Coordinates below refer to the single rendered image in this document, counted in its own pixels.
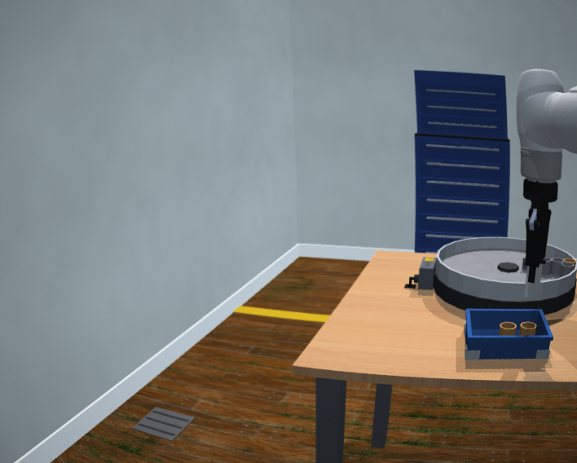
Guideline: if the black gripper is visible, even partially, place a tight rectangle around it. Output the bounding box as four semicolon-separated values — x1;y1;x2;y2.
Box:
523;179;558;299

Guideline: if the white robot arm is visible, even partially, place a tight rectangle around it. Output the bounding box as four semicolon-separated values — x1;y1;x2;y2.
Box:
516;69;577;183

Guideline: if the blue crate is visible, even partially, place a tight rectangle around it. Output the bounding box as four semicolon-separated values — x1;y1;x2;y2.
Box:
464;309;553;359

